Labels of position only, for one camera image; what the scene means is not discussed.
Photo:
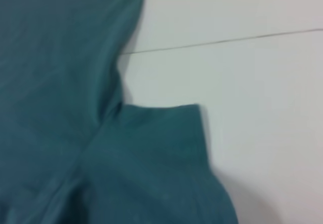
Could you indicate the teal shirt with FREE print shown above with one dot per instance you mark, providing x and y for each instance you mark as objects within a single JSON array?
[{"x": 50, "y": 82}]

